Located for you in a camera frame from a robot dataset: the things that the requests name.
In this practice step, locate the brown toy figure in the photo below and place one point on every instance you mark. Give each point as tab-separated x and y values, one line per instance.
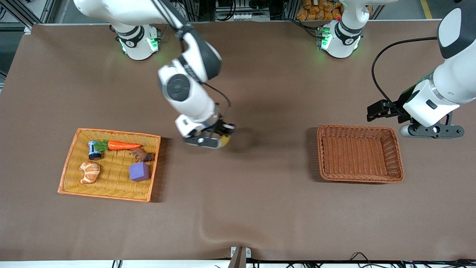
143	155

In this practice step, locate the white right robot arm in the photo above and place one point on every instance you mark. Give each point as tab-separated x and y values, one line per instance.
193	96

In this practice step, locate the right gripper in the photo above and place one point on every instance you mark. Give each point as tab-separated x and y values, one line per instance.
221	129

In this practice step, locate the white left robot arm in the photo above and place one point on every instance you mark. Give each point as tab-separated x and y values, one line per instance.
457	74

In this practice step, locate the brown wicker basket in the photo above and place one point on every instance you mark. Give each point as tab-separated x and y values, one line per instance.
359	152

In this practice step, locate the metal table edge bracket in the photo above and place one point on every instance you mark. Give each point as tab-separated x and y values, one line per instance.
238	257

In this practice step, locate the orange wicker tray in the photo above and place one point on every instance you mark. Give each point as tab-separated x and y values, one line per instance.
111	175

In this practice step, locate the toy croissant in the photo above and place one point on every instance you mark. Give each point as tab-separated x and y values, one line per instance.
90	172

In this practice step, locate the purple foam cube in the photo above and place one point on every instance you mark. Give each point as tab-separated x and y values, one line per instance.
139	172

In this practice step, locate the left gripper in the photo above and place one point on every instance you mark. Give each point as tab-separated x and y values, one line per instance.
402	101

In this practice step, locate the pile of orange snack bags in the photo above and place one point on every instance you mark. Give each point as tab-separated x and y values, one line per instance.
319	9

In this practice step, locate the aluminium frame profile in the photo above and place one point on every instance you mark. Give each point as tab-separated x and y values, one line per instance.
46	11

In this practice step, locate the white connector block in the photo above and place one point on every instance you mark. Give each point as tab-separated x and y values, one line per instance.
243	16

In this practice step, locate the yellow tape roll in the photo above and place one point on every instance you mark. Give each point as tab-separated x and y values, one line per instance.
225	141

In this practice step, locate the small dark blue can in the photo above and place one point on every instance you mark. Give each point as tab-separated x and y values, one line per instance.
94	149

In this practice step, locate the orange toy carrot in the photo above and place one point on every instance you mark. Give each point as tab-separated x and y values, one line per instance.
124	145

